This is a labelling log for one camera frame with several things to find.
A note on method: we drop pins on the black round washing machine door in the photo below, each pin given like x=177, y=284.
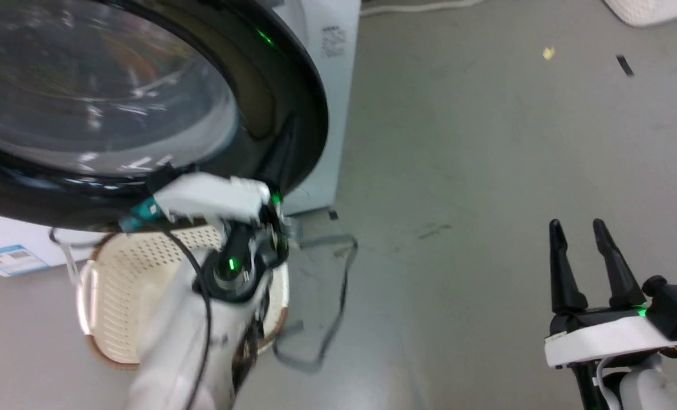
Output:
x=116, y=85

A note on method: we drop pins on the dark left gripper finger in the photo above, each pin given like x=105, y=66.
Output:
x=281, y=154
x=159, y=175

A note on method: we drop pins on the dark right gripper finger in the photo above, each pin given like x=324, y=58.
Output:
x=563, y=273
x=618, y=267

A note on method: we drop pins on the cream perforated laundry basket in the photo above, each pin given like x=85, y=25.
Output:
x=125, y=285

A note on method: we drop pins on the blue white energy label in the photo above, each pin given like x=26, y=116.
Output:
x=11, y=259

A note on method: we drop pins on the white washing machine body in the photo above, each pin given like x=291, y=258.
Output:
x=330, y=102

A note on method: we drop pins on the yellow paper scrap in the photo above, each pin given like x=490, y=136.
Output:
x=549, y=53

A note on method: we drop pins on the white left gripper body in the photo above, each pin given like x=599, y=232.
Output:
x=213, y=196

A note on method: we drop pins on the white perforated basket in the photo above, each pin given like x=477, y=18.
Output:
x=652, y=11

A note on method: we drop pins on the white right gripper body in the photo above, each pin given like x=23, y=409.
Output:
x=600, y=336

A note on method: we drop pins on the black tape strip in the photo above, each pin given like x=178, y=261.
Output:
x=624, y=65

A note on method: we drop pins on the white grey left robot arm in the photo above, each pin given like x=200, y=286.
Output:
x=173, y=347

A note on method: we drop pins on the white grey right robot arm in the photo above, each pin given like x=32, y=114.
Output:
x=649, y=387

